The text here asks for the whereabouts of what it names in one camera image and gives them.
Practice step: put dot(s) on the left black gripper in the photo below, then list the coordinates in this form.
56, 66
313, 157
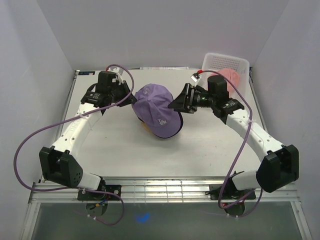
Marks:
131, 99

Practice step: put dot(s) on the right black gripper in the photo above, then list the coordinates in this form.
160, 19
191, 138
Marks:
181, 103

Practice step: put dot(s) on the black gold R cap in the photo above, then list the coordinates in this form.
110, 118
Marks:
172, 127

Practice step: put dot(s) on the purple baseball cap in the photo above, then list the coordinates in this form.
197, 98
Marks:
152, 106

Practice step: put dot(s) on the pink LA baseball cap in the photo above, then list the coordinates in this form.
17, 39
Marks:
233, 76

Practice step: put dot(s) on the tan baseball cap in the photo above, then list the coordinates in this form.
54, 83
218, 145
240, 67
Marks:
145, 127

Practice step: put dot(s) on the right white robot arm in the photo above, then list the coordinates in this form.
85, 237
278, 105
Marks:
279, 163

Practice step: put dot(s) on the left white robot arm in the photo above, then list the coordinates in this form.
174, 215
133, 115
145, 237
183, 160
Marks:
59, 162

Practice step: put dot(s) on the white plastic basket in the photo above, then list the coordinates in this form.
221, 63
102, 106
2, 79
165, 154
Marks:
217, 62

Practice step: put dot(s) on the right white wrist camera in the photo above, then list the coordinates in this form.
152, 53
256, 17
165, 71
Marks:
196, 77

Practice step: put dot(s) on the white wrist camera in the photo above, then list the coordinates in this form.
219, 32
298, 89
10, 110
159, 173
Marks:
118, 70
196, 77

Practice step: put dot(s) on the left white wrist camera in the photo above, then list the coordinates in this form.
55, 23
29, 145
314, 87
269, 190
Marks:
118, 70

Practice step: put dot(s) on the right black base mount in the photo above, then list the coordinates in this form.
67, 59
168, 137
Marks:
229, 196

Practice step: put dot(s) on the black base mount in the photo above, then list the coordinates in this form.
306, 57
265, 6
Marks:
110, 193
229, 196

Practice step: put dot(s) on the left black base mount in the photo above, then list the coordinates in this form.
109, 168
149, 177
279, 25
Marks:
110, 193

